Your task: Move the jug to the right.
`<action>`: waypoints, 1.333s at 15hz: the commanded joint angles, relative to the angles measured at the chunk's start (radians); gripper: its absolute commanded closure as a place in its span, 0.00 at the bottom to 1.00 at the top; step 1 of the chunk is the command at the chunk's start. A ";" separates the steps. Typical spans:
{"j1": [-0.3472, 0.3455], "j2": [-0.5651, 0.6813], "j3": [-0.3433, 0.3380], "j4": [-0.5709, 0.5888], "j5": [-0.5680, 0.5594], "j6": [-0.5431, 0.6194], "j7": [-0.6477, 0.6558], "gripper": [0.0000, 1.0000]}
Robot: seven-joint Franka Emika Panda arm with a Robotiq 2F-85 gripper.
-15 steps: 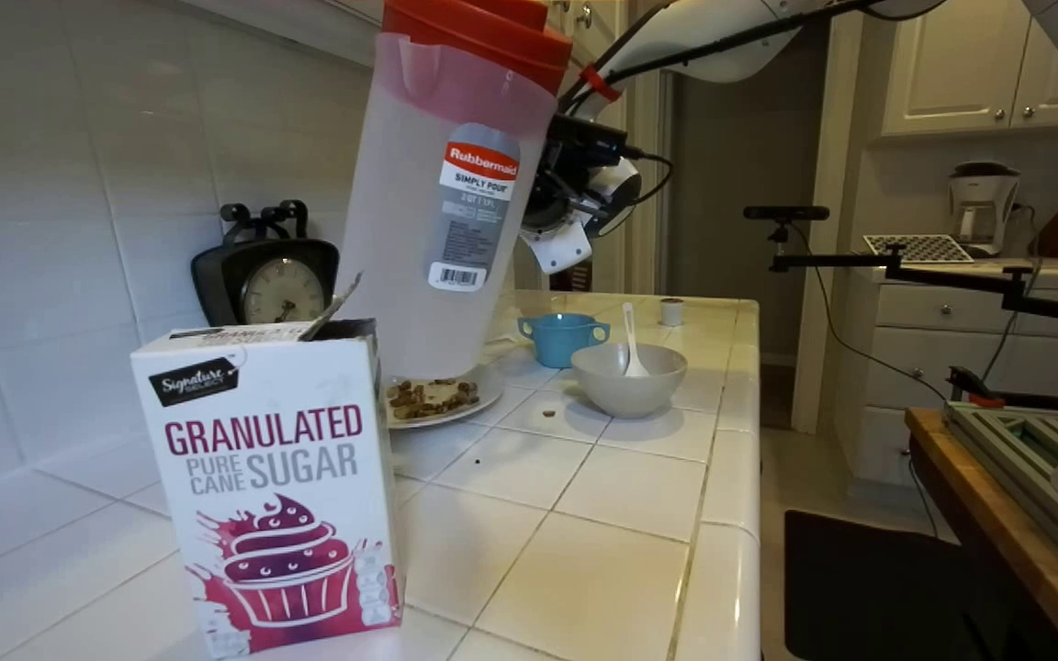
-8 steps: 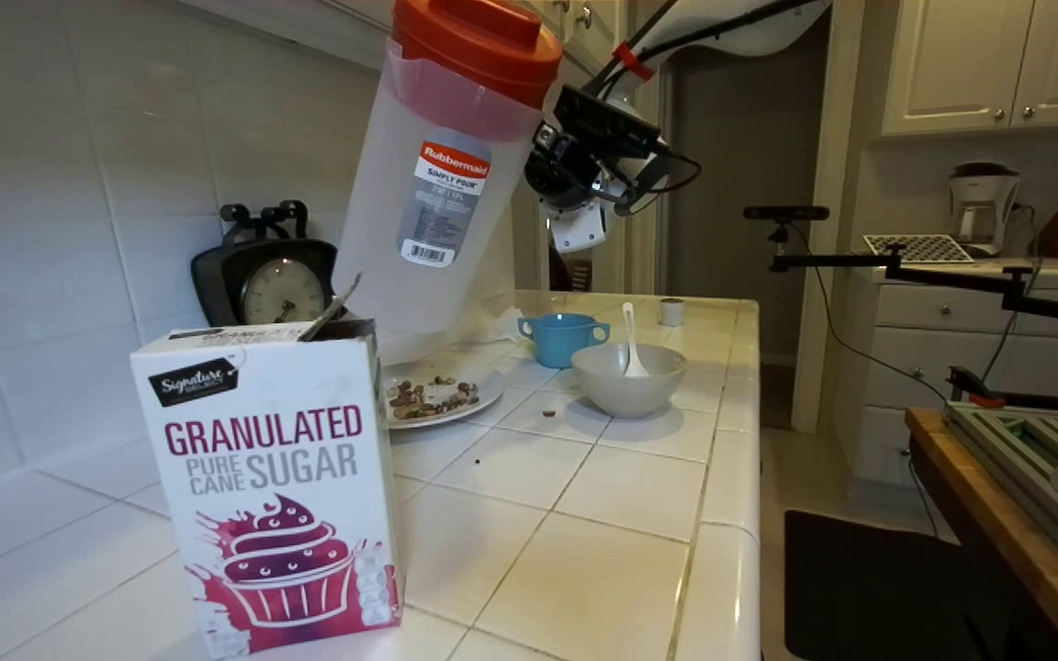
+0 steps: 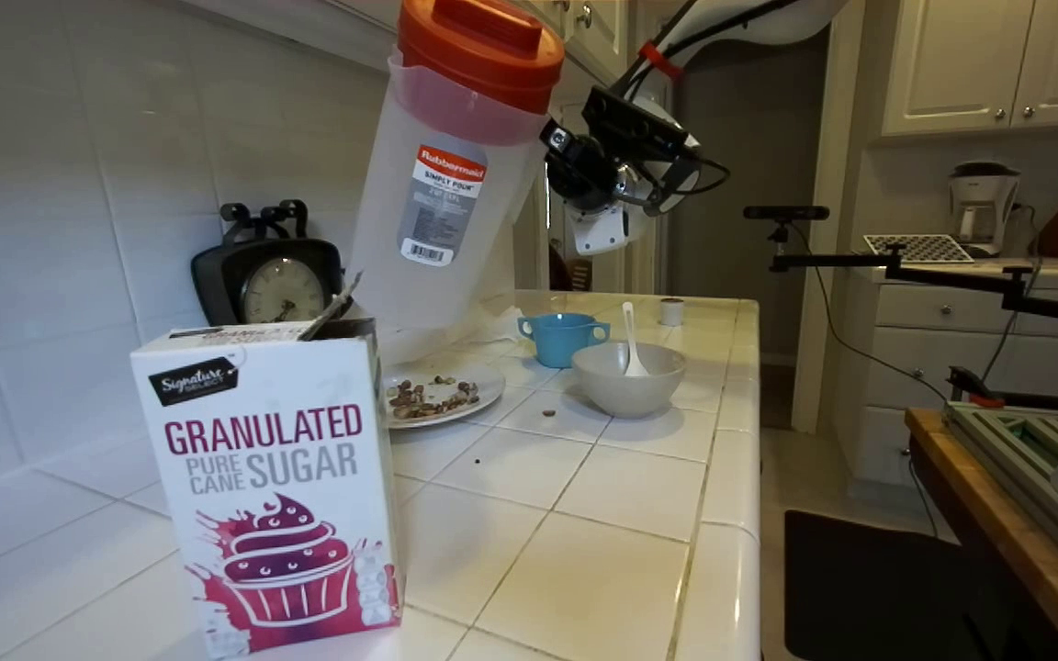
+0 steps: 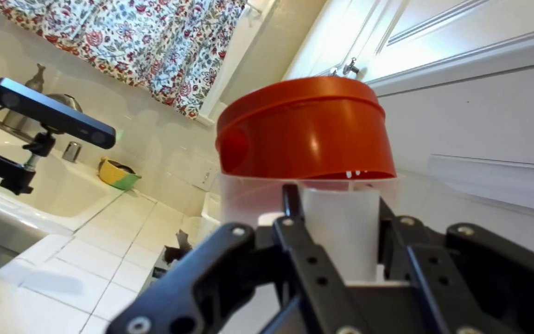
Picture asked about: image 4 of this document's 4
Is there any yellow green sponge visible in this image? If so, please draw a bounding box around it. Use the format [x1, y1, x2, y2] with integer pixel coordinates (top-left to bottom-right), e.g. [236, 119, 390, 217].
[97, 158, 143, 193]

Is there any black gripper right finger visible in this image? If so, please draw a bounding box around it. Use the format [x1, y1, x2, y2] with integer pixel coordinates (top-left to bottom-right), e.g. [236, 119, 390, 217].
[377, 197, 534, 334]

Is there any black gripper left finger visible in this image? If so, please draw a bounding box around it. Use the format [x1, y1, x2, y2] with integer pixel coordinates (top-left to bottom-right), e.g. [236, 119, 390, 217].
[106, 184, 368, 334]

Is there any white upper cabinet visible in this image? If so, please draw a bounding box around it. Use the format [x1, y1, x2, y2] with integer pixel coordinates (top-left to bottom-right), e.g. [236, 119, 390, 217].
[283, 0, 534, 98]

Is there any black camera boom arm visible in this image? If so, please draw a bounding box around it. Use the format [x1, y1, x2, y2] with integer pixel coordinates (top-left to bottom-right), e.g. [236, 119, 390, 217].
[0, 130, 60, 197]

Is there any clear jug with red lid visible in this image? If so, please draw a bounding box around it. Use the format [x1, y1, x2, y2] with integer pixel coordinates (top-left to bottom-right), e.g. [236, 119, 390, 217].
[214, 74, 399, 286]

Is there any white kitchen sink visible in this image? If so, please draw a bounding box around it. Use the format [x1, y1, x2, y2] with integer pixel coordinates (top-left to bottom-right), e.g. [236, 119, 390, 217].
[0, 108, 125, 249]

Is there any floral window curtain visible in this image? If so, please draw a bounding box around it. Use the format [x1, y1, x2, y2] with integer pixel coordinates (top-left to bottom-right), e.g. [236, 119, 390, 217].
[0, 0, 251, 119]

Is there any silver sink faucet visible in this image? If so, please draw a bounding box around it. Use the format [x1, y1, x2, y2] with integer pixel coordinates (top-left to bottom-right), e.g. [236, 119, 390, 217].
[4, 63, 84, 136]

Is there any black stereo camera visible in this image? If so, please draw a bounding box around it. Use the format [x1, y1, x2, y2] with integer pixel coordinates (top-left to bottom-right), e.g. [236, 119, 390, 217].
[0, 76, 119, 150]

